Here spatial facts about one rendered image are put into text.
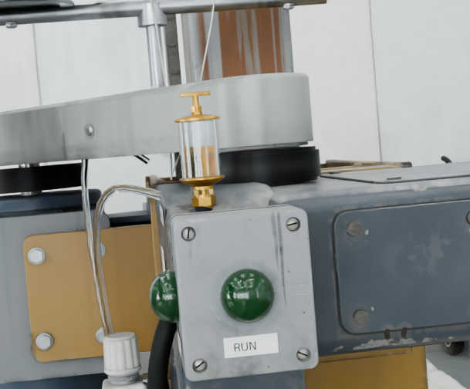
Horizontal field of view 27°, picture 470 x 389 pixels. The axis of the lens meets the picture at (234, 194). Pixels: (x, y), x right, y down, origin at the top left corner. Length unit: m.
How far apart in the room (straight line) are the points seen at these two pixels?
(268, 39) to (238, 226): 0.58
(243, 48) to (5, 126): 0.30
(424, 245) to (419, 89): 5.43
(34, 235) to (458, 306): 0.48
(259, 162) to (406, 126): 5.31
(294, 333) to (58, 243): 0.45
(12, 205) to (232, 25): 0.31
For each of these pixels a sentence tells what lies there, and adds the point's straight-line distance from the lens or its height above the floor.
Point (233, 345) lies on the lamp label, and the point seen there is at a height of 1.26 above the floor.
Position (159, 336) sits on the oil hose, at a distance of 0.60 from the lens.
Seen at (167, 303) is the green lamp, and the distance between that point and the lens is 0.54.
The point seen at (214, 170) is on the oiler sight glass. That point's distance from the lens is 0.60.
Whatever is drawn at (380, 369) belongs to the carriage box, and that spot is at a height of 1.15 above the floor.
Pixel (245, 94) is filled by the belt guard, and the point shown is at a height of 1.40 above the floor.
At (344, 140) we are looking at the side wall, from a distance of 5.89.
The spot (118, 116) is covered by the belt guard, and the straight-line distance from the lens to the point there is 0.80.
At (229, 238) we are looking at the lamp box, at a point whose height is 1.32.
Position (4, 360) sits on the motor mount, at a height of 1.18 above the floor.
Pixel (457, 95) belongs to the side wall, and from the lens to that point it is 6.10.
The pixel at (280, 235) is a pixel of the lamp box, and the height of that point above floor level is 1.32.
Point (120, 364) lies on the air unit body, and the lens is 0.80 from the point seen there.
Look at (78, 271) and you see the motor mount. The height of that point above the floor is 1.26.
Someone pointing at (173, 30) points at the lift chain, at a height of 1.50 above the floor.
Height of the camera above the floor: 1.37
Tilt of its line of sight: 3 degrees down
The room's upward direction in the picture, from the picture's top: 5 degrees counter-clockwise
